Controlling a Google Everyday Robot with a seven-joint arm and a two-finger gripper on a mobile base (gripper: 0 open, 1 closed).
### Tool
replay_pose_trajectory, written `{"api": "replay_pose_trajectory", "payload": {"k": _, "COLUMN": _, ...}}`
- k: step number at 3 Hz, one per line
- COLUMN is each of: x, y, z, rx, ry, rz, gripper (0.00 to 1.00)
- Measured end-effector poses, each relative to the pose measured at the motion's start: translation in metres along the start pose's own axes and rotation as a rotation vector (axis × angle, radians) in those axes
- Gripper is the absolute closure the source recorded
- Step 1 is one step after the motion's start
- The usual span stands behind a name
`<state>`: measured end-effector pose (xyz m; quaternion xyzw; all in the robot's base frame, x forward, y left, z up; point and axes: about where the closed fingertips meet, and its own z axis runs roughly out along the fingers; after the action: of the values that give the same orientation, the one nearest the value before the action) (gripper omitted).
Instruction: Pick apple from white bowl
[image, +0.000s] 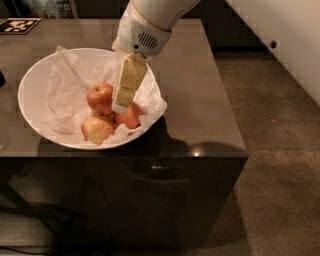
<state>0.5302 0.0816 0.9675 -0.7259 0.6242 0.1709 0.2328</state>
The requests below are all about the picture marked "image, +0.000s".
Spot dark object at left edge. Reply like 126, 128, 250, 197
0, 71, 6, 88

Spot yellowish red apple front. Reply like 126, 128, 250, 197
81, 115, 115, 145

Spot black white fiducial marker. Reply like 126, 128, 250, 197
0, 18, 41, 35

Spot white crumpled paper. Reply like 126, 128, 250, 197
42, 47, 167, 148

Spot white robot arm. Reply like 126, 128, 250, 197
112, 0, 320, 105

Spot white bowl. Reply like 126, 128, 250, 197
17, 47, 163, 151

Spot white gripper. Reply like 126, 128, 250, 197
112, 2, 171, 113

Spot dark cabinet fronts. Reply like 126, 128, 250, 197
74, 0, 267, 51

